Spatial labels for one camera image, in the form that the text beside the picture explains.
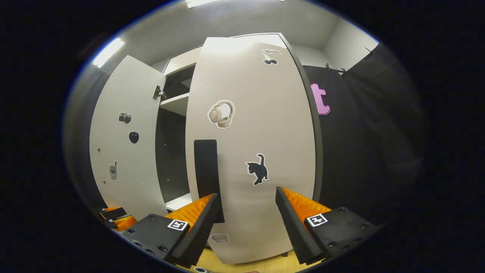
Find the white cabinet door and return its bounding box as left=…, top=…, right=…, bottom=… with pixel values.
left=185, top=33, right=317, bottom=265
left=89, top=55, right=169, bottom=220

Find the ceiling light panel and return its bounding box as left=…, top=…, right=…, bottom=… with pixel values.
left=92, top=37, right=125, bottom=69
left=186, top=0, right=285, bottom=9

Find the white and grey cabinet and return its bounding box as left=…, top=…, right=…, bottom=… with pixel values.
left=153, top=33, right=324, bottom=213

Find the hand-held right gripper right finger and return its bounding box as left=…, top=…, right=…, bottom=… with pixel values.
left=275, top=185, right=380, bottom=265

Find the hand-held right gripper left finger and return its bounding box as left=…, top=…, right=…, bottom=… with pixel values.
left=119, top=192, right=221, bottom=268

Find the white cabinet drawer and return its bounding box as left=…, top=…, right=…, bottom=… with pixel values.
left=163, top=45, right=203, bottom=77

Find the black backdrop cloth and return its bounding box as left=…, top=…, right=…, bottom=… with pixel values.
left=64, top=42, right=429, bottom=224

